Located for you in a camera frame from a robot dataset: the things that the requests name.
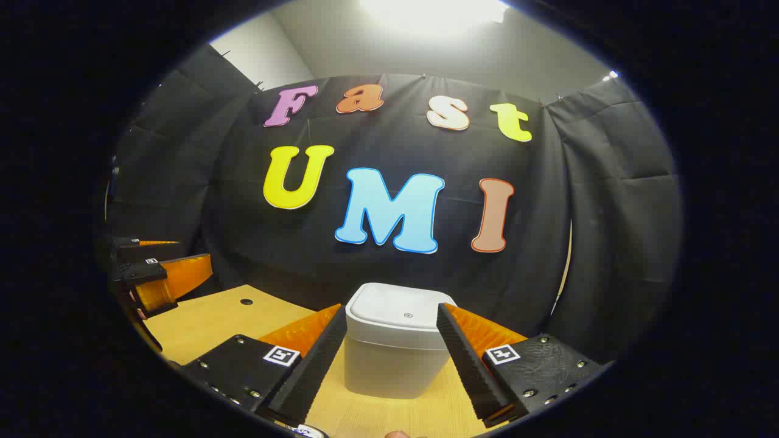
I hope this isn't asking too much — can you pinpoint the white desktop garbage bin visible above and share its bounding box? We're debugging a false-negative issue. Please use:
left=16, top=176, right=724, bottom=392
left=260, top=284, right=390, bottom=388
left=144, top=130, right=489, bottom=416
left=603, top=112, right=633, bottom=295
left=344, top=282, right=458, bottom=400

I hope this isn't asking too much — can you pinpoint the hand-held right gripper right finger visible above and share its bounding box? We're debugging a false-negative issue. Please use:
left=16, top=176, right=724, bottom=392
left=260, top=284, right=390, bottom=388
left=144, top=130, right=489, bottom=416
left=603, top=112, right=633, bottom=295
left=436, top=302, right=609, bottom=428

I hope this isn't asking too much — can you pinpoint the wooden desktop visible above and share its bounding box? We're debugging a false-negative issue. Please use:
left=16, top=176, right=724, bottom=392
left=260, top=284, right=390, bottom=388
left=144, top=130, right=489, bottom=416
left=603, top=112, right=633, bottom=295
left=145, top=284, right=512, bottom=438

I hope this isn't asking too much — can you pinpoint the large ceiling light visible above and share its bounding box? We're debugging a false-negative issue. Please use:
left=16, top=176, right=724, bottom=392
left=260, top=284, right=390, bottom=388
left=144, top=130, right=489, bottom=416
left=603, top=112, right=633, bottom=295
left=359, top=0, right=512, bottom=32

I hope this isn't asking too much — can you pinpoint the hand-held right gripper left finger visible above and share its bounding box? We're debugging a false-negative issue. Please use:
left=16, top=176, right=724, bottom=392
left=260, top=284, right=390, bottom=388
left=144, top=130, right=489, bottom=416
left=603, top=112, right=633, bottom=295
left=180, top=303, right=349, bottom=428

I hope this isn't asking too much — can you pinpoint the black backdrop cloth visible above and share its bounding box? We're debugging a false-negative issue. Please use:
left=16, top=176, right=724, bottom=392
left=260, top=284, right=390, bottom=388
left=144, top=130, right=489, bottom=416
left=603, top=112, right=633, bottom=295
left=103, top=43, right=682, bottom=366

